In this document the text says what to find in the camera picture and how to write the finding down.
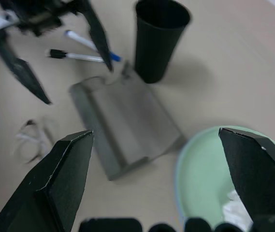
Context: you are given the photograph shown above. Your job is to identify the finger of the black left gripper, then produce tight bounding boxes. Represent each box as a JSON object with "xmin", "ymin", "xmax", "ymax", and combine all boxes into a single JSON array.
[
  {"xmin": 78, "ymin": 0, "xmax": 115, "ymax": 72},
  {"xmin": 0, "ymin": 32, "xmax": 53, "ymax": 105}
]

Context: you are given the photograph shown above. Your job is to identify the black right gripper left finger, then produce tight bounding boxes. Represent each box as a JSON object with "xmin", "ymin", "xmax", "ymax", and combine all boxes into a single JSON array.
[{"xmin": 0, "ymin": 130, "xmax": 95, "ymax": 232}]

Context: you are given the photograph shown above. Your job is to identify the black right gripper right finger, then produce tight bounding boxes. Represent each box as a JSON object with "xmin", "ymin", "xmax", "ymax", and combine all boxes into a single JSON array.
[{"xmin": 218, "ymin": 127, "xmax": 275, "ymax": 220}]

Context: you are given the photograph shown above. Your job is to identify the black plastic cup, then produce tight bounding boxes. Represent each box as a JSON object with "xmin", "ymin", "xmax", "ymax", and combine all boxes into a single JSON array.
[{"xmin": 133, "ymin": 0, "xmax": 191, "ymax": 84}]

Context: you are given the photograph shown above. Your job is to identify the white marker with blue cap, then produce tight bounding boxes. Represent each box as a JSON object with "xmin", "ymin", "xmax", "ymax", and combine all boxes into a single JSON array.
[{"xmin": 64, "ymin": 29, "xmax": 123, "ymax": 62}]

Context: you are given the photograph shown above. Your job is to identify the white marker with black cap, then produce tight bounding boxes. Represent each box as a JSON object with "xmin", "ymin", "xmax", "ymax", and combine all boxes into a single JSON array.
[{"xmin": 44, "ymin": 49, "xmax": 105, "ymax": 63}]

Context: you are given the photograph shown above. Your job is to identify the white crumpled paper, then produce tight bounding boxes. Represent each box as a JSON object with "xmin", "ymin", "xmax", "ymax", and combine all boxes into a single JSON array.
[{"xmin": 220, "ymin": 189, "xmax": 254, "ymax": 232}]

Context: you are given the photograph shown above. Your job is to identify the clear plastic wrapper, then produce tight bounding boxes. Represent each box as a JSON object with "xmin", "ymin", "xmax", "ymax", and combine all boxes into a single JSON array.
[{"xmin": 14, "ymin": 118, "xmax": 54, "ymax": 164}]

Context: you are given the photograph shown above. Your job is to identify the light green plate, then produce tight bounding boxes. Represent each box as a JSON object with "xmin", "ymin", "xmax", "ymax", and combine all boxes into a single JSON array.
[{"xmin": 175, "ymin": 125, "xmax": 275, "ymax": 232}]

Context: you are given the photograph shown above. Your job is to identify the grey plastic tray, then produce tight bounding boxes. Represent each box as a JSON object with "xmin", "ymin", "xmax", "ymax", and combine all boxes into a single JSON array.
[{"xmin": 69, "ymin": 61, "xmax": 186, "ymax": 182}]

